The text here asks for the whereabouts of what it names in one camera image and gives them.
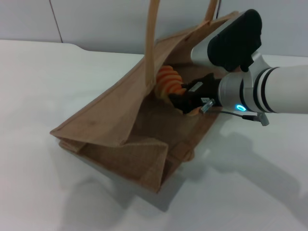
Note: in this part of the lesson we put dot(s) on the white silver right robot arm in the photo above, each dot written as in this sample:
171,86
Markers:
272,91

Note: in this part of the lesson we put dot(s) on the brown jute handbag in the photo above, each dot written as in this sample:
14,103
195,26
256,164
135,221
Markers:
115,134

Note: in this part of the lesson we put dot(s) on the ridged orange bread loaf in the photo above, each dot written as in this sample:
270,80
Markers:
168,79

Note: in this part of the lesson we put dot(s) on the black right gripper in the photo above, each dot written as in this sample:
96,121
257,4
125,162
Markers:
204,90

